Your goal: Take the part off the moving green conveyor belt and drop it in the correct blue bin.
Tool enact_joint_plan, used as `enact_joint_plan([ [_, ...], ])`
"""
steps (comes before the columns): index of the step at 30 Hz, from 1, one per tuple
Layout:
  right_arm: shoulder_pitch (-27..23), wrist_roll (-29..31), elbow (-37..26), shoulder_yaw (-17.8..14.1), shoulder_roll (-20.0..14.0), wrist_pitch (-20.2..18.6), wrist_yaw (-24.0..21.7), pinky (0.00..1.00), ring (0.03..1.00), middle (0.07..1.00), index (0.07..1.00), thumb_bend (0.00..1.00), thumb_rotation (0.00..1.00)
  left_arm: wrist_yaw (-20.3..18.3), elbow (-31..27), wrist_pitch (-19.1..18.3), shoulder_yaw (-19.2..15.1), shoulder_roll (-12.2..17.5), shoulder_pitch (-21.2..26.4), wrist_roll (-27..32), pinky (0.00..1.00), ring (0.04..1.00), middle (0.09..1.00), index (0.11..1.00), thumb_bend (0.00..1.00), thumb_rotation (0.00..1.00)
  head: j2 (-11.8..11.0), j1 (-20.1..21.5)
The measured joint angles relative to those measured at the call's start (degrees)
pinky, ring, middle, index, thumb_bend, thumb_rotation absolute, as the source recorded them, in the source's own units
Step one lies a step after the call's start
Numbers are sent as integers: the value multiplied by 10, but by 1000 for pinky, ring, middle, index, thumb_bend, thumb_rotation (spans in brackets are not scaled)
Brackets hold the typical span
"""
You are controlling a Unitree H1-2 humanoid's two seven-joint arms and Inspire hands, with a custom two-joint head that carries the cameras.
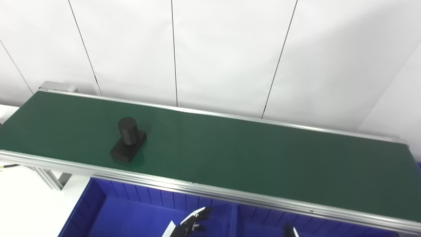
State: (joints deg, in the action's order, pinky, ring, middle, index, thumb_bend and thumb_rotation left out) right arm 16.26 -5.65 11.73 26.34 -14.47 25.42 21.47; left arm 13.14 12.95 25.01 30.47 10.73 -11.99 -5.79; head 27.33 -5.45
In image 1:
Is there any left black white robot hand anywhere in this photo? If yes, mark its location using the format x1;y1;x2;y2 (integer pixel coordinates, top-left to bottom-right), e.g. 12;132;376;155
161;207;213;237

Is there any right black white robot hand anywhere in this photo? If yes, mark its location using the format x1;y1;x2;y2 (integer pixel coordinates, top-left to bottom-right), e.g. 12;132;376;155
283;223;300;237

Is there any black cylinder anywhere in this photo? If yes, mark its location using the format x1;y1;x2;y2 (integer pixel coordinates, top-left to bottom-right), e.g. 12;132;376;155
110;117;147;163

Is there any green conveyor belt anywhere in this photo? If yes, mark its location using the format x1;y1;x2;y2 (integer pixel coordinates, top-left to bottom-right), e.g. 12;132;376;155
0;88;421;236
0;91;421;223

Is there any aluminium conveyor leg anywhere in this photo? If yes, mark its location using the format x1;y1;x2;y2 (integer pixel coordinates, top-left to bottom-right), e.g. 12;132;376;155
25;166;72;191

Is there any grey conveyor end housing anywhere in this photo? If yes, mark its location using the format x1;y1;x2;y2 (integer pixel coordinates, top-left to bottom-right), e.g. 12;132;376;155
39;81;78;93

